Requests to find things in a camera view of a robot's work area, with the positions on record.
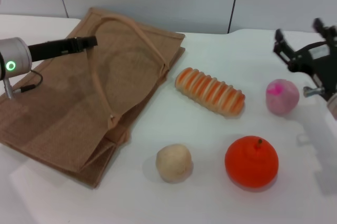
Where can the brown jute handbag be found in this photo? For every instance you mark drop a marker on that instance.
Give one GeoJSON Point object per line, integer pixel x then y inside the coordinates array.
{"type": "Point", "coordinates": [73, 102]}

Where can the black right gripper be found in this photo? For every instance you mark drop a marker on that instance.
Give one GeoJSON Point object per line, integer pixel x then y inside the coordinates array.
{"type": "Point", "coordinates": [316, 60]}

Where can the beige round bun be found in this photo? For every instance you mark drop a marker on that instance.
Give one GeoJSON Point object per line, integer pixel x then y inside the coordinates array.
{"type": "Point", "coordinates": [173, 162]}

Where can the pink peach toy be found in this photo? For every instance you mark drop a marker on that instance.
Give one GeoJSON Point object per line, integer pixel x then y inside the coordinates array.
{"type": "Point", "coordinates": [282, 97]}

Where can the orange tangerine toy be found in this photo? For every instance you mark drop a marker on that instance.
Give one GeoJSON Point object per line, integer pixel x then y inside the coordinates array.
{"type": "Point", "coordinates": [250, 163]}

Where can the orange striped bread loaf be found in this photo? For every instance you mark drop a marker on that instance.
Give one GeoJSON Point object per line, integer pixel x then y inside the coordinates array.
{"type": "Point", "coordinates": [210, 92]}

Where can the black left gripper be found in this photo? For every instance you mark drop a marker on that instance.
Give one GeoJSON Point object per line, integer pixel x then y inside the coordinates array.
{"type": "Point", "coordinates": [50, 48]}

